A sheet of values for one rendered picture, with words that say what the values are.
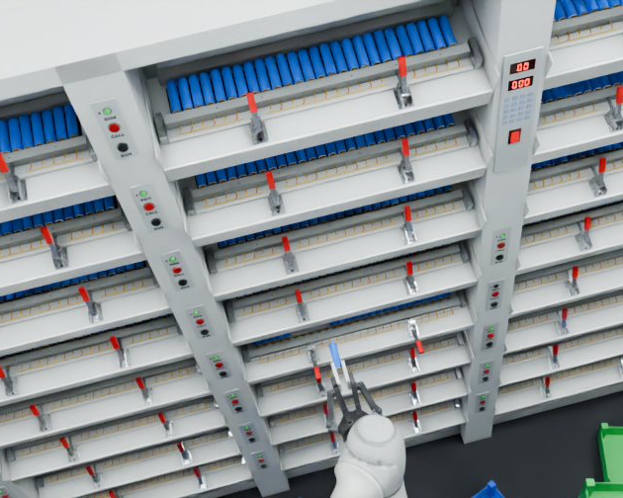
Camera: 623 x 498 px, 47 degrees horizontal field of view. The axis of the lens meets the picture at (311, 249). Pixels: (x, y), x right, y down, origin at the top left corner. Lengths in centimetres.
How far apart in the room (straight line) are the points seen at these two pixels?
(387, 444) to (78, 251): 70
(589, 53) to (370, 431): 79
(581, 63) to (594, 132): 20
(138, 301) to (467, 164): 75
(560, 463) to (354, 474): 131
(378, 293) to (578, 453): 111
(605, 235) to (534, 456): 95
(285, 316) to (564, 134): 74
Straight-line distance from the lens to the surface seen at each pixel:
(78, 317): 163
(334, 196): 143
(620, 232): 190
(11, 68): 120
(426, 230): 160
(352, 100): 132
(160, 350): 175
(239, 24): 114
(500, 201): 157
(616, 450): 262
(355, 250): 157
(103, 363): 178
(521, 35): 131
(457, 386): 224
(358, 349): 188
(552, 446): 259
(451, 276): 176
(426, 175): 145
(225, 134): 130
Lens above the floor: 233
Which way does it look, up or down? 50 degrees down
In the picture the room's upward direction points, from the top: 11 degrees counter-clockwise
